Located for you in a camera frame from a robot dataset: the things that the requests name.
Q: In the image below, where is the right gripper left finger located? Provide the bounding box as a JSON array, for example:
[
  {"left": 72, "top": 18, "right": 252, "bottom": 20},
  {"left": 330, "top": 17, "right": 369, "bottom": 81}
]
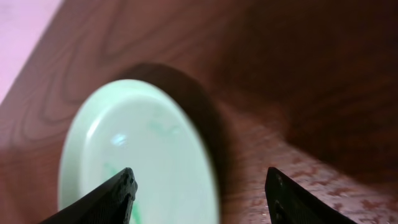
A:
[{"left": 40, "top": 168, "right": 137, "bottom": 224}]

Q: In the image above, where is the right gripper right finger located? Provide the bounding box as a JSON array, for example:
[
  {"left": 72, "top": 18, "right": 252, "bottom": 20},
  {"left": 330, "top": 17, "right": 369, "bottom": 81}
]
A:
[{"left": 265, "top": 167, "right": 356, "bottom": 224}]

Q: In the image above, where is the mint plate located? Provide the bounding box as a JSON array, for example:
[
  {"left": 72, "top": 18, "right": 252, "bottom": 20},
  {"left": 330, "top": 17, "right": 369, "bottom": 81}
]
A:
[{"left": 58, "top": 80, "right": 220, "bottom": 224}]

